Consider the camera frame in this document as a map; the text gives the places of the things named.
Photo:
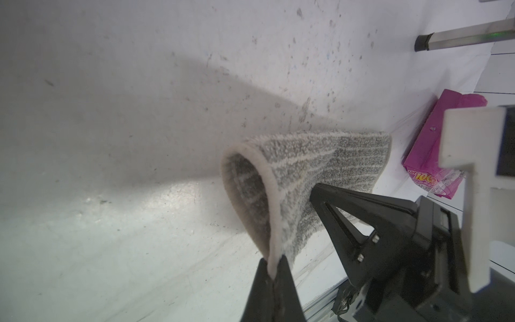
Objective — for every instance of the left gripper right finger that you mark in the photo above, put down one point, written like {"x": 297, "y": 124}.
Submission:
{"x": 287, "y": 307}

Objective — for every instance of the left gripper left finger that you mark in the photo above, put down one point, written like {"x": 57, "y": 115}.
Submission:
{"x": 261, "y": 303}

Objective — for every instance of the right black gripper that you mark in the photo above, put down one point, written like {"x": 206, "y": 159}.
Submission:
{"x": 404, "y": 260}

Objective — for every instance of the grey striped dishcloth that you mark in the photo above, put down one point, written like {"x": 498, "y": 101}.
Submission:
{"x": 269, "y": 179}

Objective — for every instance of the purple snack packet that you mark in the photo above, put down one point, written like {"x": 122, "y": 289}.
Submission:
{"x": 422, "y": 162}

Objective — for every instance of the steel two-tier dish rack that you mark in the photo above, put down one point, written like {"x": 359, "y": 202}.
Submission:
{"x": 477, "y": 34}

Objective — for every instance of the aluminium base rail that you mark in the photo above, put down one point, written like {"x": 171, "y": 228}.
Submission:
{"x": 322, "y": 309}

